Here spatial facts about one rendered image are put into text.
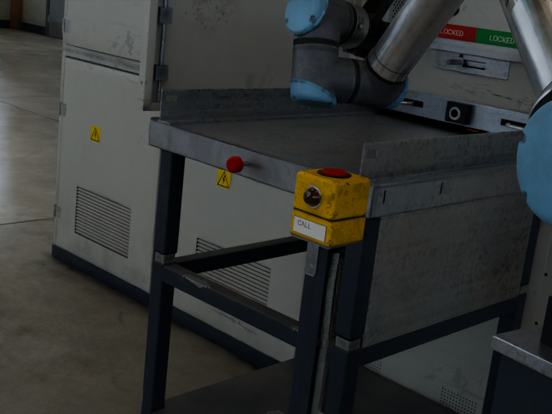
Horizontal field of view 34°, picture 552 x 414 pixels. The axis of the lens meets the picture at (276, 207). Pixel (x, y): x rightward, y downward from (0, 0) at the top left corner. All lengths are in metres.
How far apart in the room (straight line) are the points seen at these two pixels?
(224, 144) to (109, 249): 1.60
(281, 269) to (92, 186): 0.98
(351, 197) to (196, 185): 1.61
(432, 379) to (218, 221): 0.87
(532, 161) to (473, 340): 1.25
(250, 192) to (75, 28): 1.06
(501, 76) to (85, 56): 1.69
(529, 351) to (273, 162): 0.68
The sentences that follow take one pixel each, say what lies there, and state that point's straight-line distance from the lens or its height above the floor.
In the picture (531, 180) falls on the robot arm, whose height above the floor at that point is 0.98.
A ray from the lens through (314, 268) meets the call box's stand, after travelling 1.34.
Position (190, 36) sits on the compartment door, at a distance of 2.14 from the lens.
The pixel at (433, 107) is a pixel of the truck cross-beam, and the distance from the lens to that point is 2.30.
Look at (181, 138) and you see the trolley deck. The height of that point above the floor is 0.83.
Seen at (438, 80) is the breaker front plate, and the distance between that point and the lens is 2.30.
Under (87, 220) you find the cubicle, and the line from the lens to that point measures 3.40.
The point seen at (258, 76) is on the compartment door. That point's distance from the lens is 2.26.
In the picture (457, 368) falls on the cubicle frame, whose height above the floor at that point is 0.27.
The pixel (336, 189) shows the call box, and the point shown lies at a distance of 1.26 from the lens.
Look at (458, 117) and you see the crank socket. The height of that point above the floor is 0.89.
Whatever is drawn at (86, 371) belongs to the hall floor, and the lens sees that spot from 2.71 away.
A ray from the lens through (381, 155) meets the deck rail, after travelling 1.56.
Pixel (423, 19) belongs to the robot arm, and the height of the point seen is 1.12.
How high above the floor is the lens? 1.17
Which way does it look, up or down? 14 degrees down
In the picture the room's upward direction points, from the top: 6 degrees clockwise
